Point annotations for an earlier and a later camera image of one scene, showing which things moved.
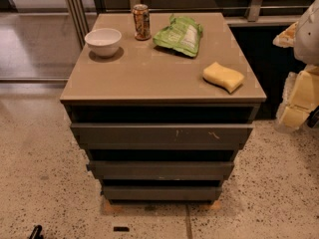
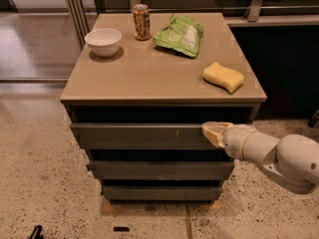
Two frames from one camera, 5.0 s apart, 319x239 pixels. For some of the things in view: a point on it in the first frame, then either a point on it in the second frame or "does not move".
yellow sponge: (222, 77) does not move
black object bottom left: (36, 232) does not move
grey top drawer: (163, 135) does not move
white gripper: (308, 37) → (234, 141)
